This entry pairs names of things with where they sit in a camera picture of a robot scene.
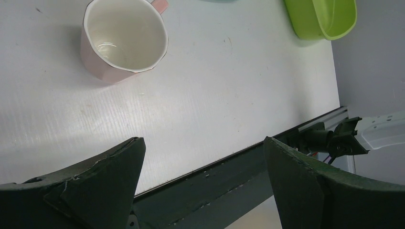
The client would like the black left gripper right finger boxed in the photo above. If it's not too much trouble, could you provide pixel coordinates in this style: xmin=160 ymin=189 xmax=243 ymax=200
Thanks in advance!
xmin=264 ymin=137 xmax=405 ymax=229

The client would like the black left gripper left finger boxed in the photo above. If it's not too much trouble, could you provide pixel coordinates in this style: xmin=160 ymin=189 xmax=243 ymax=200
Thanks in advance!
xmin=0 ymin=137 xmax=146 ymax=229

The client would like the pink white mug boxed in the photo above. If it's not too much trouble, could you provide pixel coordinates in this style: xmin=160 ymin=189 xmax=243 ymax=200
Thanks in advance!
xmin=80 ymin=0 xmax=169 ymax=83

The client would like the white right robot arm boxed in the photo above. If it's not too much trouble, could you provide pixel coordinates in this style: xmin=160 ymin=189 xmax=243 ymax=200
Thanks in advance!
xmin=298 ymin=111 xmax=405 ymax=160

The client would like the lime green plastic tub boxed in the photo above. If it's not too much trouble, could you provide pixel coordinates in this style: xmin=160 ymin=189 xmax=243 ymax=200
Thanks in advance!
xmin=284 ymin=0 xmax=357 ymax=41

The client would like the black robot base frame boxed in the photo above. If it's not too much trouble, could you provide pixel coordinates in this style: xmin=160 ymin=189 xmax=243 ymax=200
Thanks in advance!
xmin=126 ymin=105 xmax=355 ymax=229

